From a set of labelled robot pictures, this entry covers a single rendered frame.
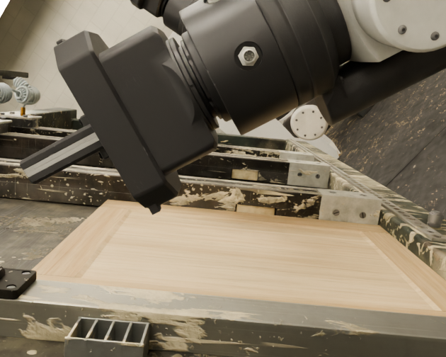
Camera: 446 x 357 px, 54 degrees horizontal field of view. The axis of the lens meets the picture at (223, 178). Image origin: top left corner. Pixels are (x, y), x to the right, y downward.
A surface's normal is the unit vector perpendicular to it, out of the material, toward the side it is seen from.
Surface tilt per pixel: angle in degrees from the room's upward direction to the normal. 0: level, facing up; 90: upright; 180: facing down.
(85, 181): 90
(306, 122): 90
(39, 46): 90
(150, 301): 57
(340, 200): 90
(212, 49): 79
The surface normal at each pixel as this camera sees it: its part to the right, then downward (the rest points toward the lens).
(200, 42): -0.18, -0.13
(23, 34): -0.09, 0.30
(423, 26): 0.10, 0.41
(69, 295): 0.10, -0.98
